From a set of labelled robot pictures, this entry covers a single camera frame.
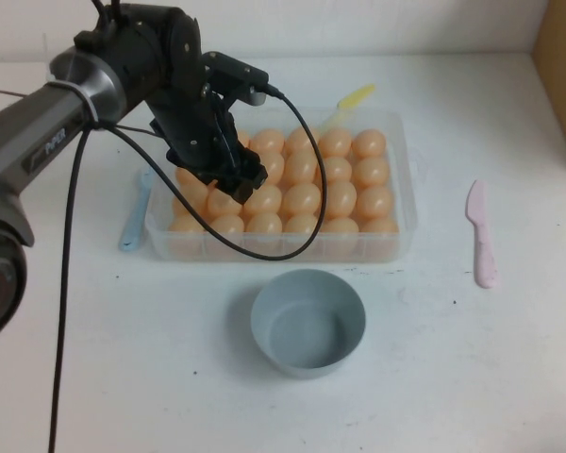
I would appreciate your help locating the clear plastic egg box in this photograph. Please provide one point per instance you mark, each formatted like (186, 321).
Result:
(405, 198)

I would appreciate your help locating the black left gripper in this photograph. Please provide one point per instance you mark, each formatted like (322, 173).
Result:
(193, 127)

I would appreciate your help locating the yellow plastic spoon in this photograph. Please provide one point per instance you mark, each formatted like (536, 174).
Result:
(354, 98)

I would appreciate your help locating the orange plastic egg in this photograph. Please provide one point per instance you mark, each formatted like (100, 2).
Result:
(181, 227)
(184, 177)
(336, 143)
(369, 143)
(301, 199)
(340, 198)
(264, 200)
(269, 140)
(336, 170)
(371, 171)
(244, 139)
(374, 201)
(339, 226)
(299, 167)
(296, 140)
(274, 165)
(226, 225)
(379, 226)
(264, 223)
(299, 225)
(195, 198)
(221, 204)

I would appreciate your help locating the light blue plastic fork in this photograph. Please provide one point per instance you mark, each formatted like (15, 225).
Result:
(133, 217)

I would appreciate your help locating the brown cardboard box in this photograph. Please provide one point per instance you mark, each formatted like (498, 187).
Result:
(561, 71)

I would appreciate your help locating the grey and black left arm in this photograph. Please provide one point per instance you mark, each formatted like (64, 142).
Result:
(52, 108)

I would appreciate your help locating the pink plastic knife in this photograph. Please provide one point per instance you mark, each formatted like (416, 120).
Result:
(481, 236)

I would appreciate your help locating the blue-grey round bowl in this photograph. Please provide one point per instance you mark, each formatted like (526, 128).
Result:
(306, 330)

